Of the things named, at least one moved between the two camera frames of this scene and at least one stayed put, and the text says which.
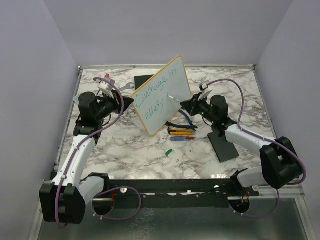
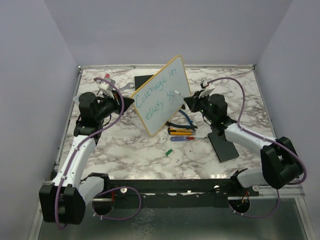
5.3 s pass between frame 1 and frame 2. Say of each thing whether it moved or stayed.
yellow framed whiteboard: stayed
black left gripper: stayed
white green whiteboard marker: moved
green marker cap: stayed
